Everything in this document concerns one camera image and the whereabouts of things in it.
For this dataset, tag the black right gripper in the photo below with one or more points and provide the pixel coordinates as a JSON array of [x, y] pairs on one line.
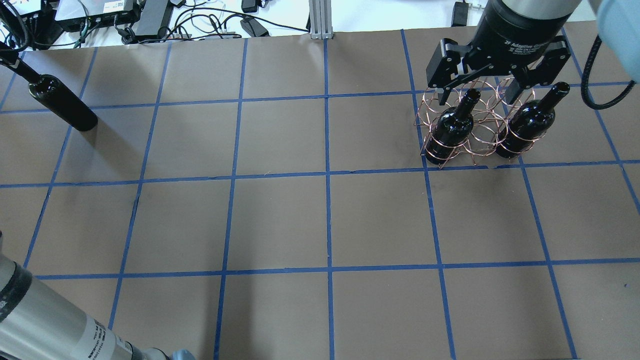
[[515, 37]]

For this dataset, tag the dark glass wine bottle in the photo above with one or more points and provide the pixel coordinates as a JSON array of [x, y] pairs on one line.
[[50, 92]]

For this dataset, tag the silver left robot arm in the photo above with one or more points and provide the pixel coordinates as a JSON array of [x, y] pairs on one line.
[[37, 323]]

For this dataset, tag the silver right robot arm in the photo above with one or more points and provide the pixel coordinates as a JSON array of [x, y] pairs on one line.
[[618, 28]]

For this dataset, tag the dark bottle in basket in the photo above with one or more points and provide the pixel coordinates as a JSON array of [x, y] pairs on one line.
[[530, 123], [452, 129]]

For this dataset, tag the black power adapter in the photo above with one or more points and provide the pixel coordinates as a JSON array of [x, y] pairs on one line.
[[254, 28]]

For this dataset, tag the black electronics box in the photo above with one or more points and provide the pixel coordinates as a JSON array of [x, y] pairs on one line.
[[155, 15]]

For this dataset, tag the copper wire wine basket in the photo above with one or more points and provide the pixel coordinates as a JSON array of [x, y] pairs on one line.
[[491, 115]]

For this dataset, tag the aluminium frame post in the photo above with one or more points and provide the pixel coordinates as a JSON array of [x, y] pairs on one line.
[[320, 16]]

